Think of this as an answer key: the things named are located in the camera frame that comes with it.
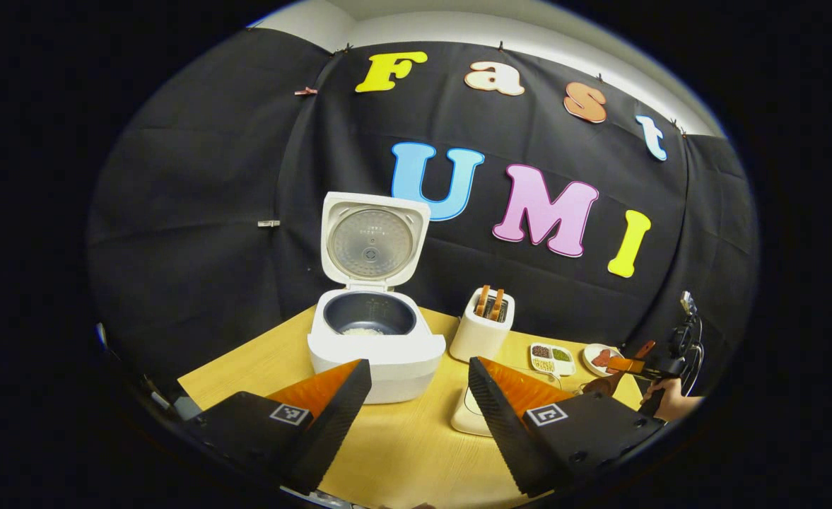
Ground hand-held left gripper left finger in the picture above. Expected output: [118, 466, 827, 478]
[175, 358, 373, 496]

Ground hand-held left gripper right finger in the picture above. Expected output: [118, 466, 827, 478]
[468, 356, 664, 497]

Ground clear box of rice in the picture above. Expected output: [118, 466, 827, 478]
[450, 368, 565, 437]

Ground wire chopstick holder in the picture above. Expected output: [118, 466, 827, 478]
[575, 376, 627, 398]

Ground white rice cooker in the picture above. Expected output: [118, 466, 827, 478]
[307, 191, 447, 404]

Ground small white round plate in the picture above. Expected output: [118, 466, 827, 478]
[583, 344, 625, 377]

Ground white divided grain dish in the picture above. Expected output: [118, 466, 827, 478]
[529, 342, 576, 376]

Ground white toaster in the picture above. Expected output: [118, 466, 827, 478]
[449, 286, 516, 363]

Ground black backdrop cloth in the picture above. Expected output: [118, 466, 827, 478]
[87, 28, 759, 397]

